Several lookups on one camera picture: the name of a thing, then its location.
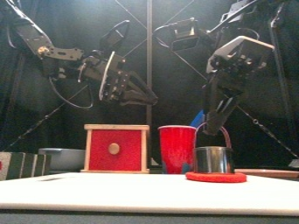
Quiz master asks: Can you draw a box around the blue plastic utensil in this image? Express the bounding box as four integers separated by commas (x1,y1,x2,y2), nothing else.
189,109,206,130

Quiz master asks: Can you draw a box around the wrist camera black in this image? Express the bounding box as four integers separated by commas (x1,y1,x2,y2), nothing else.
169,17,205,53
98,19,132,53

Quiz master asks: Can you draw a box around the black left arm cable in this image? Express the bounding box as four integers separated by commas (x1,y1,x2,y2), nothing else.
46,76,95,111

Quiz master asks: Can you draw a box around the steel brace wire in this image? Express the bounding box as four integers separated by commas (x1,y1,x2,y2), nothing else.
0,83,90,152
236,105,299,161

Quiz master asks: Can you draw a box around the light wooden drawer box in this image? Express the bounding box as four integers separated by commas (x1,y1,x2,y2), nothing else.
79,123,152,174

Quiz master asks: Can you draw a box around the green white striped box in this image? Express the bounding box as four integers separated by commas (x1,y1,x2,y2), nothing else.
0,150,51,181

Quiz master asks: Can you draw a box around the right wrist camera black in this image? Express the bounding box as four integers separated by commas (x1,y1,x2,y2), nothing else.
169,17,205,53

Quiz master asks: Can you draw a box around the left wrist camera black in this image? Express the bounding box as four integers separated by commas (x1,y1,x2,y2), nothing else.
98,19,132,53

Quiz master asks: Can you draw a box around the black frame pole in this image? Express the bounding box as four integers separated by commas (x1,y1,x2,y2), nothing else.
268,3,297,152
144,0,156,167

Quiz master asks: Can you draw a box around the flat wooden plate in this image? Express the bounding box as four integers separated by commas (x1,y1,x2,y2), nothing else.
233,168,299,179

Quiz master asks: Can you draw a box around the red plastic cup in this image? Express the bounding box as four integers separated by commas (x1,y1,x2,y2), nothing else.
156,124,198,175

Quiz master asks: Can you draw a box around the red dough disc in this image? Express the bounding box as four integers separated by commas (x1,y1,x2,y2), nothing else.
184,171,248,184

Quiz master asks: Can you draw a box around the red drawer with wooden knob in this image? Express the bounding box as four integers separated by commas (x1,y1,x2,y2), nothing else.
89,129,144,172

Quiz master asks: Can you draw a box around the white plastic cutting board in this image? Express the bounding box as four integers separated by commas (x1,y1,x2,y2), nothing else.
0,171,299,217

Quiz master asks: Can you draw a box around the grey bowl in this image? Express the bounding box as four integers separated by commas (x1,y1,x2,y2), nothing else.
37,147,86,172

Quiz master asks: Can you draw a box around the round metal cutter with handle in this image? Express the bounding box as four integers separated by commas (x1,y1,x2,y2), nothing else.
192,122,236,175

